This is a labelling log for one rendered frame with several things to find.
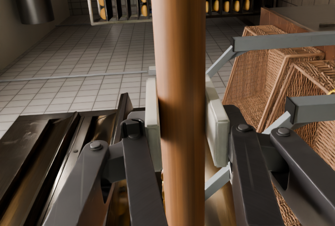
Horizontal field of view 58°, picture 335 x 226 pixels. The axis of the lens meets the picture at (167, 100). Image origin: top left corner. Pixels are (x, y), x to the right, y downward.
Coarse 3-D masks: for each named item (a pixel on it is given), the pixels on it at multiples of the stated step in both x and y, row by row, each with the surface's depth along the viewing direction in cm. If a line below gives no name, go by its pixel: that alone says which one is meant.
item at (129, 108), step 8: (128, 96) 176; (128, 104) 170; (120, 112) 156; (128, 112) 164; (120, 120) 148; (120, 128) 141; (120, 136) 135; (120, 184) 116; (120, 192) 114; (112, 200) 103; (120, 200) 111; (128, 200) 121; (112, 208) 101; (120, 208) 109; (128, 208) 118; (112, 216) 99; (120, 216) 107; (128, 216) 116; (104, 224) 92; (112, 224) 97; (120, 224) 104; (128, 224) 113
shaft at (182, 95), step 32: (160, 0) 16; (192, 0) 15; (160, 32) 16; (192, 32) 16; (160, 64) 17; (192, 64) 17; (160, 96) 18; (192, 96) 18; (160, 128) 20; (192, 128) 19; (192, 160) 20; (192, 192) 21; (192, 224) 22
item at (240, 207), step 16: (240, 128) 15; (240, 144) 14; (256, 144) 14; (240, 160) 13; (256, 160) 13; (240, 176) 12; (256, 176) 12; (240, 192) 11; (256, 192) 11; (272, 192) 11; (240, 208) 11; (256, 208) 10; (272, 208) 10; (240, 224) 11; (256, 224) 10; (272, 224) 10
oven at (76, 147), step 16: (80, 112) 189; (96, 112) 188; (112, 112) 187; (80, 128) 171; (80, 144) 157; (64, 160) 145; (64, 176) 135; (160, 176) 207; (48, 192) 137; (160, 192) 213; (48, 208) 118
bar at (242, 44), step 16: (304, 32) 105; (320, 32) 104; (240, 48) 103; (256, 48) 103; (272, 48) 103; (304, 96) 62; (320, 96) 61; (288, 112) 61; (304, 112) 59; (320, 112) 59; (272, 128) 62; (224, 176) 66; (208, 192) 68
